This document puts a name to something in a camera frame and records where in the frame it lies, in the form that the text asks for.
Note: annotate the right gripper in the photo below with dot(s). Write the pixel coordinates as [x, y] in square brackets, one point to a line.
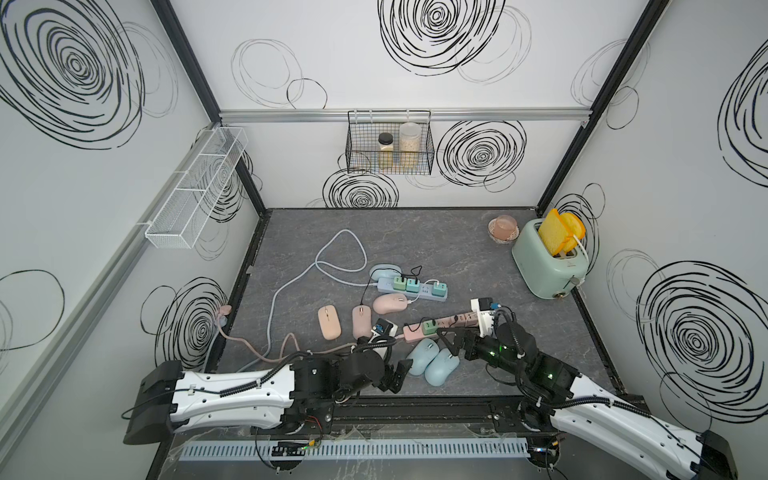
[461, 339]

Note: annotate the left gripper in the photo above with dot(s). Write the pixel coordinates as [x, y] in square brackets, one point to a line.
[386, 382]

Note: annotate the peach mouse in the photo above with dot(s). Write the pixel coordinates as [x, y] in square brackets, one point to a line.
[329, 322]

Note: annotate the pink power strip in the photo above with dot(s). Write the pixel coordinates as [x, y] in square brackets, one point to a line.
[412, 333]

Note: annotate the light blue mouse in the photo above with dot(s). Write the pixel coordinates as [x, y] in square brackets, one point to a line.
[441, 367]
[422, 355]

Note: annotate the green charger plug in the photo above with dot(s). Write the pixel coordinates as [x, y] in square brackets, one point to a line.
[429, 328]

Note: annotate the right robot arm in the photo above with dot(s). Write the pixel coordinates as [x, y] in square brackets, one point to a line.
[556, 396]

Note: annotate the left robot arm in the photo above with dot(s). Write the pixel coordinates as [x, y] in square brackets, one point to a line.
[299, 392]

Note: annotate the pink mouse upright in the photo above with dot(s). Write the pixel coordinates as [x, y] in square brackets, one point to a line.
[362, 321]

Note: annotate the pink mouse sideways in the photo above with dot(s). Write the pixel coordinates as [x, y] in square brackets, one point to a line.
[390, 303]

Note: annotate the blue mouse behind strip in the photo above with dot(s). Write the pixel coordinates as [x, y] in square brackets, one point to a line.
[380, 271]

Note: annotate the mint green toaster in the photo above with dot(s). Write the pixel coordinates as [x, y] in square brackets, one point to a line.
[547, 277]

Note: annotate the blue power strip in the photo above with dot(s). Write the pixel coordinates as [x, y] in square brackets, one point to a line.
[413, 289]

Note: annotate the pink glass bowl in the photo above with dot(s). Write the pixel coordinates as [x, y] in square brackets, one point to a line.
[503, 229]

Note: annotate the yellow toast slice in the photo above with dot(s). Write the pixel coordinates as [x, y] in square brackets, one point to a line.
[560, 232]

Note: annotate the brown lid spice jar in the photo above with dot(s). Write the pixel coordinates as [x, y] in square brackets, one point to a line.
[386, 151]

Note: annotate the white lid tall jar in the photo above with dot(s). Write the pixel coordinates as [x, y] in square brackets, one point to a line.
[409, 146]

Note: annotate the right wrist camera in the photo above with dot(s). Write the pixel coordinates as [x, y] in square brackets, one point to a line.
[484, 308]

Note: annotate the grey cable duct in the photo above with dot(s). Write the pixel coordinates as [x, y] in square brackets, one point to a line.
[357, 449]

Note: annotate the black wire basket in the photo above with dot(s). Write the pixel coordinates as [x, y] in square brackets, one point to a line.
[363, 129]

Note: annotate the white wire shelf basket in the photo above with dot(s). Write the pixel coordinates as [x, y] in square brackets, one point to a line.
[208, 191]

